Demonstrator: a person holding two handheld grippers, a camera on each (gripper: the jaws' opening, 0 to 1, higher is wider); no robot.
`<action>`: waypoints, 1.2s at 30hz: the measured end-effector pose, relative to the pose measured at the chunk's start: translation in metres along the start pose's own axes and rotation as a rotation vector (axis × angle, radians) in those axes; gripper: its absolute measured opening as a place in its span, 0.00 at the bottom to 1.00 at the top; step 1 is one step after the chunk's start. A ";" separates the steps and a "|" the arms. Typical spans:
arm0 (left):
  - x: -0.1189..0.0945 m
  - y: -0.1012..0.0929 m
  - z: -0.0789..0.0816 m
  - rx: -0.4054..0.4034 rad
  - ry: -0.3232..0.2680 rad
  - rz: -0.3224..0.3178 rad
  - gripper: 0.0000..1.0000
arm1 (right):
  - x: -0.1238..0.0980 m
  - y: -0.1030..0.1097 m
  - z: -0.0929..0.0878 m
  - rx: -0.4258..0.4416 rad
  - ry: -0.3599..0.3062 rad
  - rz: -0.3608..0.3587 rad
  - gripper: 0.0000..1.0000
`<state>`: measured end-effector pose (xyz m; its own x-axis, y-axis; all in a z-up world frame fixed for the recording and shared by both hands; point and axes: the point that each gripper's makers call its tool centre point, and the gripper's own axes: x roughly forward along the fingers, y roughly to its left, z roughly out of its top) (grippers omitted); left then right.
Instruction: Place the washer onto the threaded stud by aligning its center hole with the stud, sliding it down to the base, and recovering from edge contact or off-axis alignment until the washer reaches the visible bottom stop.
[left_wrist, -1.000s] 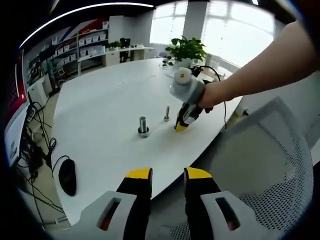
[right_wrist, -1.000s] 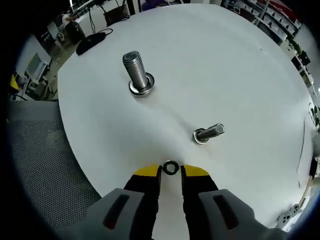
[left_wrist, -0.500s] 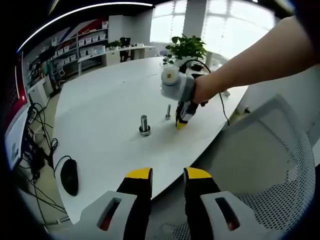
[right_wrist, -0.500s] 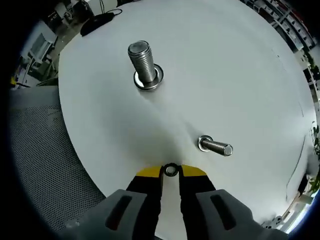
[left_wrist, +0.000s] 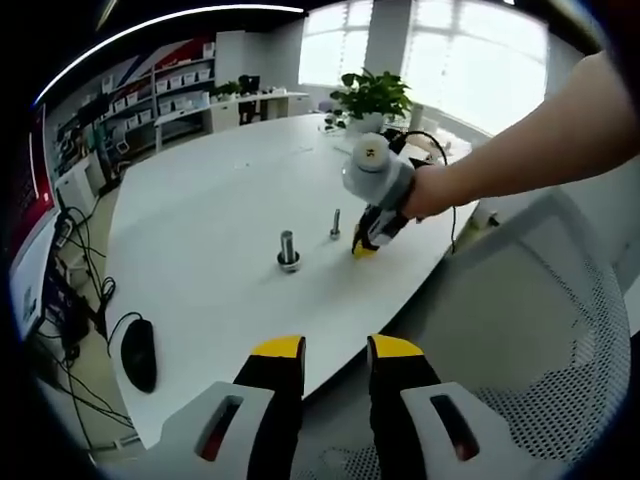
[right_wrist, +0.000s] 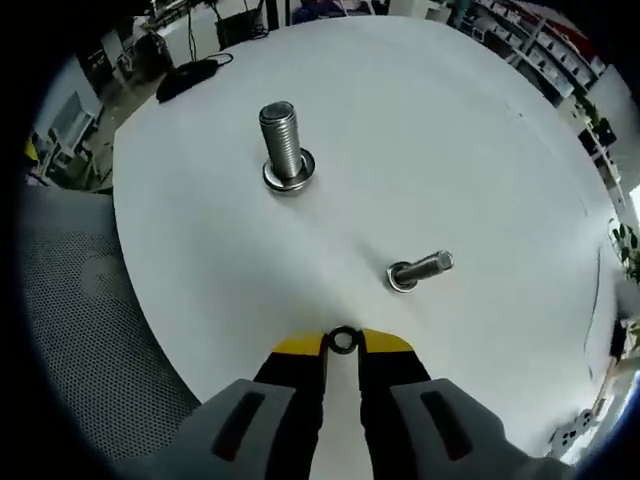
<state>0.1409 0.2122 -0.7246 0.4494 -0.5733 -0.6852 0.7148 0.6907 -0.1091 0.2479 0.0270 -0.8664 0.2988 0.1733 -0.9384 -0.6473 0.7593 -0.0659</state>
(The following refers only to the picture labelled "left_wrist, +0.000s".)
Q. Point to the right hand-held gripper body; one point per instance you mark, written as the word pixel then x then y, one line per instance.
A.
pixel 377 175

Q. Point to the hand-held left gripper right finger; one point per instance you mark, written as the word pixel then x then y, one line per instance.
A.
pixel 400 380

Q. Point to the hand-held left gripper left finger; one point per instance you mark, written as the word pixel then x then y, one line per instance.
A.
pixel 272 390

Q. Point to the small threaded steel stud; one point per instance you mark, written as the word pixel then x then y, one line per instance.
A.
pixel 336 220

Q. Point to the large threaded steel stud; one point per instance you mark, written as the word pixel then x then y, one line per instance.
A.
pixel 287 242

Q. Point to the green potted plant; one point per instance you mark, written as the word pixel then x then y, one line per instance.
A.
pixel 375 97

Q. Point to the large window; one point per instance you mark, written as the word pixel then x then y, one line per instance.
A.
pixel 450 60

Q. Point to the black computer mouse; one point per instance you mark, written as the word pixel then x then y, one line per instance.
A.
pixel 139 355

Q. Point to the grey mesh office chair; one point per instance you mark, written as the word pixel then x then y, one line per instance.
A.
pixel 525 300

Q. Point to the small black device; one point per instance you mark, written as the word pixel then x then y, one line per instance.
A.
pixel 249 83

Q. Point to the low white cabinet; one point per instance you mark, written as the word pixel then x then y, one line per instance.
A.
pixel 225 112

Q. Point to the small green plant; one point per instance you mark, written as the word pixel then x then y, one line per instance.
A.
pixel 227 90

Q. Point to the white side table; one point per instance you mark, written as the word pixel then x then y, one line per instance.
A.
pixel 180 117

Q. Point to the shelving with white boxes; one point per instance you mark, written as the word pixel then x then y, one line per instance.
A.
pixel 175 80

